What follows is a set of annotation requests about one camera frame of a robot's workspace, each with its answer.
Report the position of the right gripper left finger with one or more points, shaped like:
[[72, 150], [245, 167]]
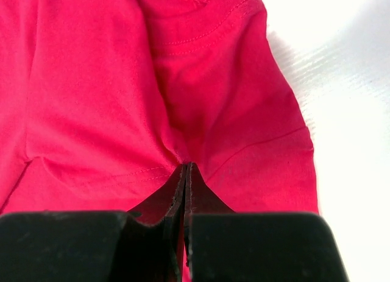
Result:
[[142, 244]]

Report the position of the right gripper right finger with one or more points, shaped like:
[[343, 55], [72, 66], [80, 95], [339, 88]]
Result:
[[222, 245]]

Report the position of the pink t-shirt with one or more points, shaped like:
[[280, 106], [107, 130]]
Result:
[[101, 100]]

